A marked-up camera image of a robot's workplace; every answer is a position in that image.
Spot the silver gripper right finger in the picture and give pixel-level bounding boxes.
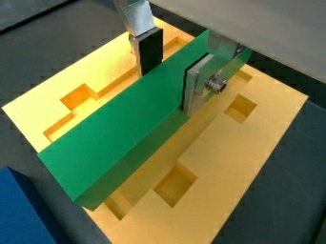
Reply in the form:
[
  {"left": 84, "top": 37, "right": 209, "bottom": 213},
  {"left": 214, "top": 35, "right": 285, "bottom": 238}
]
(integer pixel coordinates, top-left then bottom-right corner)
[{"left": 182, "top": 31, "right": 247, "bottom": 116}]

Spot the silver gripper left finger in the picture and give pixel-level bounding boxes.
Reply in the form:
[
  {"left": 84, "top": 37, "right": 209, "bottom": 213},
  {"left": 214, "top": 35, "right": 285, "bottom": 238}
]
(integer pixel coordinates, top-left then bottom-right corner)
[{"left": 112, "top": 0, "right": 163, "bottom": 76}]

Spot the green long block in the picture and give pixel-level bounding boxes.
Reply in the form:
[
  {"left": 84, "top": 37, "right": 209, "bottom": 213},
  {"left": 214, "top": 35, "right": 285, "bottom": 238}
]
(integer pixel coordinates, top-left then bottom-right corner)
[{"left": 37, "top": 29, "right": 254, "bottom": 212}]

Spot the yellow slotted board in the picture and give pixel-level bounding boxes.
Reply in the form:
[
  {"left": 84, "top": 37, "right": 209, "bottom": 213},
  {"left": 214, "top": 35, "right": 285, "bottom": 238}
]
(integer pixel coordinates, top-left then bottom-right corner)
[{"left": 4, "top": 26, "right": 306, "bottom": 244}]

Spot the blue long block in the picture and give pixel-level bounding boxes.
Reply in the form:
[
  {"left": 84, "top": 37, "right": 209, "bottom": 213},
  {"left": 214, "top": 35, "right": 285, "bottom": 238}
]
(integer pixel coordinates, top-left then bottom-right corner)
[{"left": 0, "top": 167, "right": 72, "bottom": 244}]

